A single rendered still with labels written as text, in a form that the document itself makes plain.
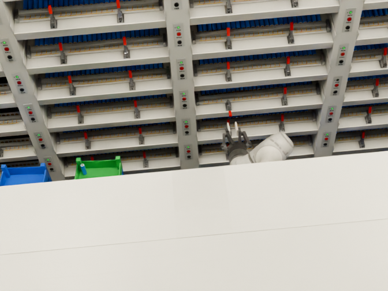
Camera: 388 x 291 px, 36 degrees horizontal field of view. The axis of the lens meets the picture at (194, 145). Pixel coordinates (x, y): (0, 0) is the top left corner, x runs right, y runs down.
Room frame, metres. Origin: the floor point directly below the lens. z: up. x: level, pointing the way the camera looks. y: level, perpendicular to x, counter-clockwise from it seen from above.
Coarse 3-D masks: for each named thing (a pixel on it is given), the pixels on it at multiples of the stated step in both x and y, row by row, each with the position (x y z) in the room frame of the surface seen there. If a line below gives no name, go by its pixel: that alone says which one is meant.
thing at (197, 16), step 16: (192, 0) 1.97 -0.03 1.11; (208, 0) 1.99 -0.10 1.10; (224, 0) 1.99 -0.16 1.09; (240, 0) 1.98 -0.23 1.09; (256, 0) 1.98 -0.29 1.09; (272, 0) 1.97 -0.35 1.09; (288, 0) 1.97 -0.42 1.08; (304, 0) 1.96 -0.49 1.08; (320, 0) 1.96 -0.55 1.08; (336, 0) 1.95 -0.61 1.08; (192, 16) 1.92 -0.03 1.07; (208, 16) 1.92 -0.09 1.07; (224, 16) 1.92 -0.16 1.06; (240, 16) 1.92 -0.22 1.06; (256, 16) 1.93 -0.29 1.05; (272, 16) 1.93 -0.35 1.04; (288, 16) 1.93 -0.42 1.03
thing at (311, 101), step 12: (252, 96) 1.99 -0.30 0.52; (264, 96) 1.98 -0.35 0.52; (276, 96) 1.98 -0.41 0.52; (300, 96) 1.97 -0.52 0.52; (312, 96) 1.97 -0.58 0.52; (204, 108) 1.94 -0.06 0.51; (216, 108) 1.94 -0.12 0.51; (240, 108) 1.93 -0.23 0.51; (252, 108) 1.93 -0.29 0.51; (264, 108) 1.92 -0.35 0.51; (276, 108) 1.92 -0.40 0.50; (288, 108) 1.93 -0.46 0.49; (300, 108) 1.93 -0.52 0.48; (312, 108) 1.94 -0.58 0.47
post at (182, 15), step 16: (176, 16) 1.91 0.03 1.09; (176, 48) 1.91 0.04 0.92; (176, 64) 1.91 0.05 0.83; (176, 80) 1.91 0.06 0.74; (192, 80) 1.91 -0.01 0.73; (176, 96) 1.91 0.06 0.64; (192, 96) 1.91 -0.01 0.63; (176, 112) 1.91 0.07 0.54; (192, 112) 1.91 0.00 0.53; (192, 128) 1.91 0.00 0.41; (192, 144) 1.91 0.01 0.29; (192, 160) 1.91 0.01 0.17
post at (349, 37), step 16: (352, 0) 1.93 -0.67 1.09; (336, 16) 1.95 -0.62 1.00; (336, 32) 1.93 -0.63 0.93; (352, 32) 1.93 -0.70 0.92; (336, 48) 1.93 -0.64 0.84; (352, 48) 1.93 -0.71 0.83; (336, 96) 1.93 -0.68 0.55; (320, 112) 1.94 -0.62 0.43; (336, 112) 1.93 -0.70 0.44; (320, 128) 1.93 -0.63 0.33; (336, 128) 1.93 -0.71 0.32; (320, 144) 1.93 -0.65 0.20
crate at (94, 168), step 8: (80, 160) 1.71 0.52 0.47; (112, 160) 1.72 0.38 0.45; (120, 160) 1.71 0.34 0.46; (80, 168) 1.70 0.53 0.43; (88, 168) 1.72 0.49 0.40; (96, 168) 1.72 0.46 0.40; (104, 168) 1.71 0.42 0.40; (112, 168) 1.71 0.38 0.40; (120, 168) 1.67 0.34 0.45; (80, 176) 1.68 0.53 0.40; (88, 176) 1.67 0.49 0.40; (96, 176) 1.67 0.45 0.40; (104, 176) 1.67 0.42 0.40
